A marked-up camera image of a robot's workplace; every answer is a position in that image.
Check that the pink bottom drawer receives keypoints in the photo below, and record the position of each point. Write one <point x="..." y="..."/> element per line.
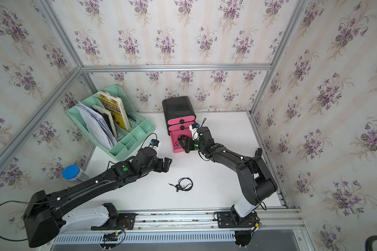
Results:
<point x="174" y="137"/>

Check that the yellow book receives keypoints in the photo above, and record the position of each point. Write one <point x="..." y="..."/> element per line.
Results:
<point x="116" y="107"/>

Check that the green plastic file organizer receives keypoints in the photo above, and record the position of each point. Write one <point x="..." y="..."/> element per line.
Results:
<point x="127" y="142"/>

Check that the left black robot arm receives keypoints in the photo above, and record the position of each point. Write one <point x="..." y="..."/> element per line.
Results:
<point x="43" y="217"/>

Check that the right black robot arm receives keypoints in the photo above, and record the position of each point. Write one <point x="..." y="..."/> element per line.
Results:
<point x="256" y="181"/>

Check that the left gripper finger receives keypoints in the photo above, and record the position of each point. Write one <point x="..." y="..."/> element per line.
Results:
<point x="166" y="167"/>
<point x="167" y="161"/>

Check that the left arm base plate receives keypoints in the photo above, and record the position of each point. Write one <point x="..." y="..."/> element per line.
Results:
<point x="120" y="221"/>

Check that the pink drawer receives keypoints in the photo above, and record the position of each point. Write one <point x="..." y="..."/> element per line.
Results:
<point x="181" y="120"/>
<point x="177" y="127"/>
<point x="174" y="137"/>

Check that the black pink drawer cabinet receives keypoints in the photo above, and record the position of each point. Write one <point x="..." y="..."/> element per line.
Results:
<point x="176" y="108"/>

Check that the white paper stack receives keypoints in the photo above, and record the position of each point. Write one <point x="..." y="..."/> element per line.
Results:
<point x="97" y="126"/>

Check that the black earphones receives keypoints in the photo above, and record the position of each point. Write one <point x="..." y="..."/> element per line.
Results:
<point x="177" y="144"/>
<point x="184" y="184"/>

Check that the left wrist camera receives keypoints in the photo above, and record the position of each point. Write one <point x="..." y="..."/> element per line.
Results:
<point x="155" y="144"/>

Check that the pink top drawer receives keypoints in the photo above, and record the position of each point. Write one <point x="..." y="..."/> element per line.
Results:
<point x="181" y="120"/>

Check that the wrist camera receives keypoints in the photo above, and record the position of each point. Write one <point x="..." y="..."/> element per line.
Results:
<point x="155" y="144"/>
<point x="193" y="128"/>

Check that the black stapler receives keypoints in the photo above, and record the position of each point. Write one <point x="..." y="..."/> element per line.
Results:
<point x="258" y="153"/>

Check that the blue lid plastic jar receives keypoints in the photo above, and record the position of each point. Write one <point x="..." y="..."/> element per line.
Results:
<point x="75" y="174"/>

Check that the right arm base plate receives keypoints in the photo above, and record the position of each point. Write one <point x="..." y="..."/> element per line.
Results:
<point x="230" y="220"/>

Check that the aluminium front rail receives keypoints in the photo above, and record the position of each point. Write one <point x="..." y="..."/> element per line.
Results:
<point x="178" y="220"/>

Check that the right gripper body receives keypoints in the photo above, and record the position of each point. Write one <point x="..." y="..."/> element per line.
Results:
<point x="191" y="145"/>

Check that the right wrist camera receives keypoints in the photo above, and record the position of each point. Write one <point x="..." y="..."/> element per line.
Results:
<point x="193" y="128"/>

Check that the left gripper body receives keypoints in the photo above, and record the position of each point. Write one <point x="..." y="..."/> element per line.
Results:
<point x="158" y="167"/>

